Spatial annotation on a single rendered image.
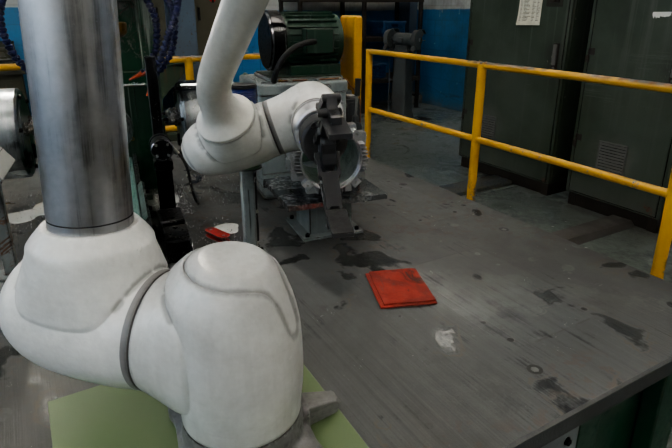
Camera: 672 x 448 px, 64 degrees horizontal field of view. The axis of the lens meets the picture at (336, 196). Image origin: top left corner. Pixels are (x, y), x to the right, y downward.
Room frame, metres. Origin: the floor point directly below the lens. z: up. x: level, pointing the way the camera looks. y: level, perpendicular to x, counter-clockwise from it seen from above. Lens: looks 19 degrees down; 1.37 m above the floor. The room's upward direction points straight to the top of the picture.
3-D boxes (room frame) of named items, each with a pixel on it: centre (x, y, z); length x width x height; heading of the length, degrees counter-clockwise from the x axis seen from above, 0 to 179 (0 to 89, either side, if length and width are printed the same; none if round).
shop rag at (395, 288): (1.03, -0.14, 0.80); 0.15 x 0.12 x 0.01; 9
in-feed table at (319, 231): (1.39, 0.04, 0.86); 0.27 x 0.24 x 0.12; 112
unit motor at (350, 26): (1.78, 0.08, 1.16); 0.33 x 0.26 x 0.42; 112
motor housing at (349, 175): (1.39, 0.03, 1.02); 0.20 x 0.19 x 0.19; 13
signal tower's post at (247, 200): (1.18, 0.20, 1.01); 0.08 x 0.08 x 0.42; 22
